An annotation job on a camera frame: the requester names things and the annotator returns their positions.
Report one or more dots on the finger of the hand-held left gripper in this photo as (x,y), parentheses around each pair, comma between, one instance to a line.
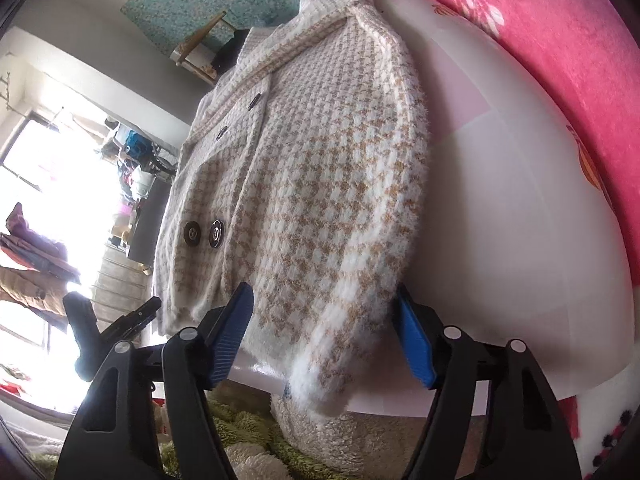
(82,325)
(132,317)

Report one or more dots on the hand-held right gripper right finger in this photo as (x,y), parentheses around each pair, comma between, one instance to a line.
(415,345)

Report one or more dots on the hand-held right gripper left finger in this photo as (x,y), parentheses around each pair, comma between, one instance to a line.
(230,335)

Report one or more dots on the beige houndstooth coat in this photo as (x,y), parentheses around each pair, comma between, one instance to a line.
(310,185)

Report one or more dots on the brown hanging coat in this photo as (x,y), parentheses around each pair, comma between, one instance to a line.
(30,295)

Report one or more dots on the green fuzzy cloth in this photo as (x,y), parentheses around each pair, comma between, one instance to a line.
(235,420)

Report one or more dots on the dark grey cabinet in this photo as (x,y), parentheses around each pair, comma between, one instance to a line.
(147,225)

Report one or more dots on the maroon hanging cloth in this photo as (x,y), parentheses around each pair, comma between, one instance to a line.
(35,240)

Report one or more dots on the white fleece garment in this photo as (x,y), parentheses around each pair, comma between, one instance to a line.
(340,445)

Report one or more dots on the white plastic jug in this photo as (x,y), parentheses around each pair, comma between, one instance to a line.
(142,180)

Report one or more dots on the bed with pale pink sheet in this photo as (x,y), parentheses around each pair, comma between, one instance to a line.
(500,210)

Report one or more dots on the wheelchair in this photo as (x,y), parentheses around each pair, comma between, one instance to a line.
(137,152)

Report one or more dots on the white printed bed sheet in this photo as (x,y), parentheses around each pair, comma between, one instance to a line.
(600,425)

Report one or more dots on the wooden chair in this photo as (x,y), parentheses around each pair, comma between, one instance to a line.
(195,55)

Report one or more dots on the teal floral cloth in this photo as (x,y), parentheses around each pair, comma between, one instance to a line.
(200,0)

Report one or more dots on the pink floral blanket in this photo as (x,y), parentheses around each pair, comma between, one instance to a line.
(525,35)

